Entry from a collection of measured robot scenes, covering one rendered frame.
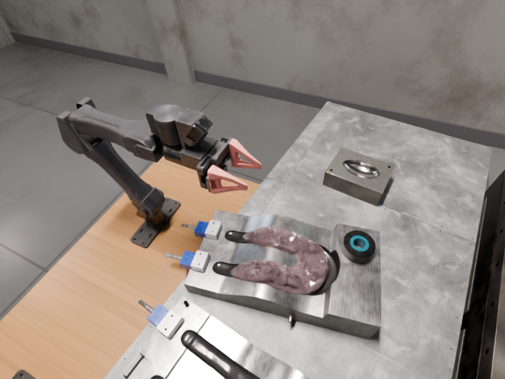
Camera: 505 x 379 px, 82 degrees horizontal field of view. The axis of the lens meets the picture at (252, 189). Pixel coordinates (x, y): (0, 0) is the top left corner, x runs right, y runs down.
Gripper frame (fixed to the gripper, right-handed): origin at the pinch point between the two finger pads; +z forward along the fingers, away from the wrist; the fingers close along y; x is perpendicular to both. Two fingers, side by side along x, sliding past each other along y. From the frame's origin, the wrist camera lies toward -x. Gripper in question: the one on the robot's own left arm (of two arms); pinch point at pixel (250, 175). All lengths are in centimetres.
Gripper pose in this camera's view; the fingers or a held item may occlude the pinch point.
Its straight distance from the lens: 58.7
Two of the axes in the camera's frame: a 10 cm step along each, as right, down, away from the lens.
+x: 0.2, 6.4, 7.7
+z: 9.0, 3.2, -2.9
